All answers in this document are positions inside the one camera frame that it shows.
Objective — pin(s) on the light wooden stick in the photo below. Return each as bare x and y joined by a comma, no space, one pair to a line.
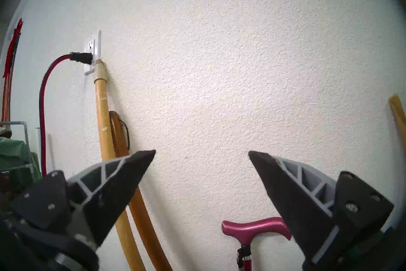
398,111

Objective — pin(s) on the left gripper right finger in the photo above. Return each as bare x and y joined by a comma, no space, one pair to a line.
285,200

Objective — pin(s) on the white wall outlet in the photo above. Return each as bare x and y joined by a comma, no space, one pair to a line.
92,46

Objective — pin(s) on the green checked cloth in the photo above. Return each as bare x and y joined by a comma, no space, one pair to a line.
16,153

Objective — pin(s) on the pink metal walking cane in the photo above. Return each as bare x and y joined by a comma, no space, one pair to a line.
250,229

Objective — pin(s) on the dark brown wooden stick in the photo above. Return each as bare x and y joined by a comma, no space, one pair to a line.
149,235

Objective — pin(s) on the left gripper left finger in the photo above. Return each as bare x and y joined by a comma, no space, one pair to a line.
108,197

